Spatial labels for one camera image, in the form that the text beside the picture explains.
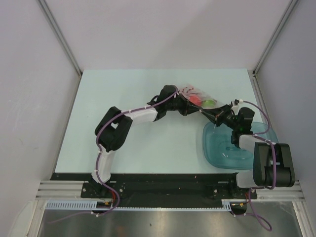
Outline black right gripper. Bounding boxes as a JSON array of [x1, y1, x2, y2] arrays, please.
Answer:
[[202, 104, 240, 130]]

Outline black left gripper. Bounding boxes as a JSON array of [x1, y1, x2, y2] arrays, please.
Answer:
[[165, 94, 202, 117]]

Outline red fake food ball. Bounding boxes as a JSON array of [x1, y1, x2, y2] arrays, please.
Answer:
[[189, 94, 202, 106]]

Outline green fake food ball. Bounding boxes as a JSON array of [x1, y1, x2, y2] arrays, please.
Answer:
[[202, 99, 216, 108]]

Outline clear zip top bag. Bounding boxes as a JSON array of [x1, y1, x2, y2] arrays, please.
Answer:
[[179, 84, 224, 109]]

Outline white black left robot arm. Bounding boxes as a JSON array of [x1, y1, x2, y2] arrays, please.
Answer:
[[89, 85, 202, 198]]

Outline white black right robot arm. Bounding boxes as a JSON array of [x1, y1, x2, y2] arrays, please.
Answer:
[[201, 105, 296, 198]]

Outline teal translucent plastic container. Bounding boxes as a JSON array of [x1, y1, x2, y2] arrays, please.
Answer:
[[202, 120, 278, 171]]

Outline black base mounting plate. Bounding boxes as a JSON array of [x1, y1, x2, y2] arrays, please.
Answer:
[[50, 173, 257, 199]]

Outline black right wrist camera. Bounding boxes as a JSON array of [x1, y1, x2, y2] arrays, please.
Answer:
[[237, 107, 255, 132]]

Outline right aluminium corner post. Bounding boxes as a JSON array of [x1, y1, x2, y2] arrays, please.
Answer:
[[254, 0, 301, 72]]

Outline aluminium corner post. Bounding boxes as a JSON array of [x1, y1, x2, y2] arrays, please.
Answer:
[[254, 0, 301, 72], [36, 0, 82, 76]]

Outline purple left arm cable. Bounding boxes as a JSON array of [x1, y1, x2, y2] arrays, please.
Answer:
[[48, 85, 181, 223]]

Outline white slotted cable duct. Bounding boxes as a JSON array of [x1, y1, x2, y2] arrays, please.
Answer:
[[45, 200, 119, 209]]

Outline aluminium front frame rail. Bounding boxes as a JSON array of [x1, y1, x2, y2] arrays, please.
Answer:
[[36, 181, 305, 201]]

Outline left aluminium corner post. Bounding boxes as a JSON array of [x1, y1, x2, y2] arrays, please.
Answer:
[[36, 0, 82, 76]]

